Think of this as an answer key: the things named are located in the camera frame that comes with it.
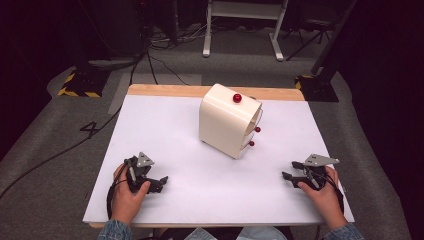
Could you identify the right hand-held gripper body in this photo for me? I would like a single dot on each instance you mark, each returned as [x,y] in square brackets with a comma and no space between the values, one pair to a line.
[316,170]

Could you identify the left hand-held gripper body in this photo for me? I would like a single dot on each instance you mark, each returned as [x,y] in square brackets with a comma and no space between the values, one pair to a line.
[141,166]

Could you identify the white mini drawer cabinet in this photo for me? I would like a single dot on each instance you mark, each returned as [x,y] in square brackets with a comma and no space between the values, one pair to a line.
[221,123]

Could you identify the person's right hand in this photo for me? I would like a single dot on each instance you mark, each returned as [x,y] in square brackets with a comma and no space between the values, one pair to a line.
[325,200]

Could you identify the person's left hand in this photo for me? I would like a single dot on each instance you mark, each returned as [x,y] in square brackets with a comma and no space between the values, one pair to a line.
[125,200]

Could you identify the white table mat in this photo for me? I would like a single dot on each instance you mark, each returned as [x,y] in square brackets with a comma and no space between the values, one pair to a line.
[186,173]

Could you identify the white drawer with red knob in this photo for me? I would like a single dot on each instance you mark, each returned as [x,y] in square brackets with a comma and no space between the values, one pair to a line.
[251,143]
[257,129]

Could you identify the black yellow striped stand base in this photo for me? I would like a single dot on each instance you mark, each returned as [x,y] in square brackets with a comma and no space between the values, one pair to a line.
[81,85]
[316,88]

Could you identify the red ball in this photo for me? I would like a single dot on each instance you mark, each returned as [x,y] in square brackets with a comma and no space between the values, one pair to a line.
[237,98]

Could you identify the black tripod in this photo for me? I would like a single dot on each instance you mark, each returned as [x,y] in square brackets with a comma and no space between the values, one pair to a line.
[308,36]

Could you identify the black slanted stand post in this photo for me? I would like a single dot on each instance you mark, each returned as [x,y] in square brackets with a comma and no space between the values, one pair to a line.
[333,36]

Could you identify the white desk frame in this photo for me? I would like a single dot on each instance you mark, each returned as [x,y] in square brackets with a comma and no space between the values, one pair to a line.
[243,13]

